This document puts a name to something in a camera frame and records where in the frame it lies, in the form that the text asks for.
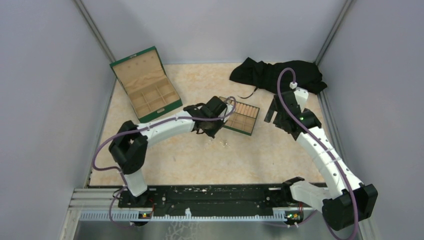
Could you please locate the green open jewelry box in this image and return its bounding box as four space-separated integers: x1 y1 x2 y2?
109 46 183 123

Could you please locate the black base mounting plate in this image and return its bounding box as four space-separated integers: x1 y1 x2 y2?
118 183 299 217

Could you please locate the aluminium frame rail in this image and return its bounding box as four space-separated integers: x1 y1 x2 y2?
69 188 314 223

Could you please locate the black cloth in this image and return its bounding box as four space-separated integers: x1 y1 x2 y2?
229 57 328 95

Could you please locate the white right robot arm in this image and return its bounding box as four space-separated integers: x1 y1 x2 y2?
264 88 378 231

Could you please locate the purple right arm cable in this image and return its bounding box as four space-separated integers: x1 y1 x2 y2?
261 67 360 240

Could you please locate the silver rhinestone chain necklace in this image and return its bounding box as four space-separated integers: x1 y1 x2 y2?
206 139 233 149

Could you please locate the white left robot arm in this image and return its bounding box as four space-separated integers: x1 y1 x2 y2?
108 96 237 207

